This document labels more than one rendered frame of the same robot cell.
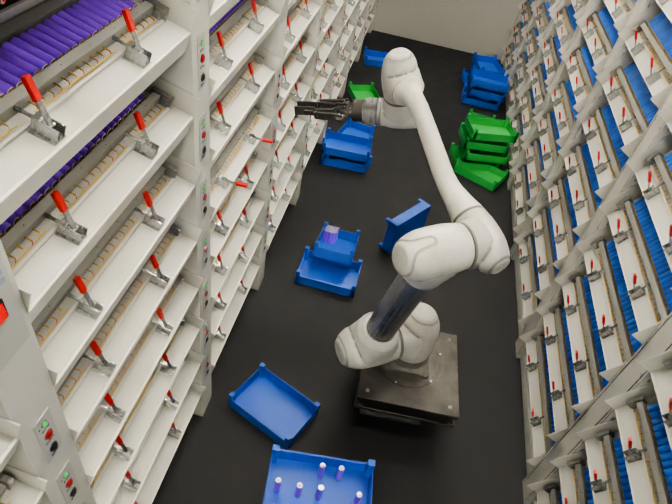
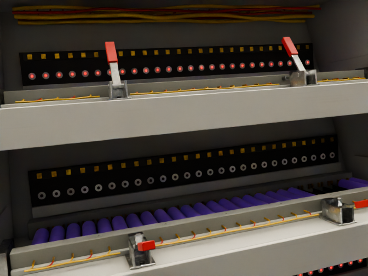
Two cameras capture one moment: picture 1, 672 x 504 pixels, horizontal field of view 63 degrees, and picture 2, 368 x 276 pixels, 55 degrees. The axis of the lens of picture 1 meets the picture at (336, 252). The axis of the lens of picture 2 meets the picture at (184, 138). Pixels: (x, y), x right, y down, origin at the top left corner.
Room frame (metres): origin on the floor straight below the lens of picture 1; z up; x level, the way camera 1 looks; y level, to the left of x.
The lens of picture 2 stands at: (1.24, -0.03, 0.98)
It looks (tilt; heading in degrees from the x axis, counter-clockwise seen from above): 12 degrees up; 70
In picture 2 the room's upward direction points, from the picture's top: 10 degrees counter-clockwise
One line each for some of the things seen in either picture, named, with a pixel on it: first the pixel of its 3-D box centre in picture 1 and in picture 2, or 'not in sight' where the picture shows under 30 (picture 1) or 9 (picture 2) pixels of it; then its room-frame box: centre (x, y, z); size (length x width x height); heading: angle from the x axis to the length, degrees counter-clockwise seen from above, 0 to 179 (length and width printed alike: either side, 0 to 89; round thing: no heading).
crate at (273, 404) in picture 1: (274, 404); not in sight; (1.15, 0.12, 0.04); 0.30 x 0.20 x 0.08; 63
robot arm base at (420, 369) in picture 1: (408, 347); not in sight; (1.36, -0.35, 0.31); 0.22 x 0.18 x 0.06; 179
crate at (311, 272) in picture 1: (329, 271); not in sight; (1.95, 0.01, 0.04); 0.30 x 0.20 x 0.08; 86
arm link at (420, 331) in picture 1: (415, 330); not in sight; (1.33, -0.35, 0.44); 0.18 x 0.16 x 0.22; 121
